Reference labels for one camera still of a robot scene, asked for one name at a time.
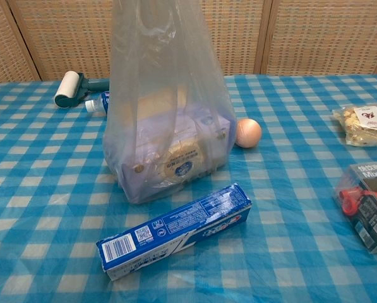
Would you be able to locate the blue toothpaste box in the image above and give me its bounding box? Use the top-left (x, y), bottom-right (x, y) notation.
top-left (95, 182), bottom-right (253, 282)

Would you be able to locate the woven wooden folding screen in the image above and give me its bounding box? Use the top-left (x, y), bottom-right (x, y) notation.
top-left (0, 0), bottom-right (377, 86)

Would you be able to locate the small plastic water bottle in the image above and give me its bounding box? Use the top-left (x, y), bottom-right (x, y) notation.
top-left (85, 90), bottom-right (111, 117)

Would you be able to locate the clear nut snack bag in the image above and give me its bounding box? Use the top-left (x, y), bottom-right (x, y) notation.
top-left (330, 104), bottom-right (377, 148)

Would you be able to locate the round cookie pack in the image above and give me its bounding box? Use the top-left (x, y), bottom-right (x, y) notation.
top-left (162, 139), bottom-right (206, 182)

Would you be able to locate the green lint roller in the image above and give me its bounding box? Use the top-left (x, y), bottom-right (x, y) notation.
top-left (54, 71), bottom-right (111, 109)

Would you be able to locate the purple tissue box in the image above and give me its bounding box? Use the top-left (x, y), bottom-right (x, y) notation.
top-left (116, 106), bottom-right (232, 203)

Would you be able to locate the blue checkered tablecloth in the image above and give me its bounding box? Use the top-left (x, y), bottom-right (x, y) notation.
top-left (0, 74), bottom-right (377, 303)

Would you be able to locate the gray mix snack box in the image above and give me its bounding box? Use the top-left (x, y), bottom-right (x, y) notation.
top-left (332, 161), bottom-right (377, 254)

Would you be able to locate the translucent gray plastic bag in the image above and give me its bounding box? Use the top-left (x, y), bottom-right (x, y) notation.
top-left (102, 0), bottom-right (238, 205)

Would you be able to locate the pink ball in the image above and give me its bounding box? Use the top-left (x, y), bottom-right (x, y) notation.
top-left (235, 118), bottom-right (263, 148)

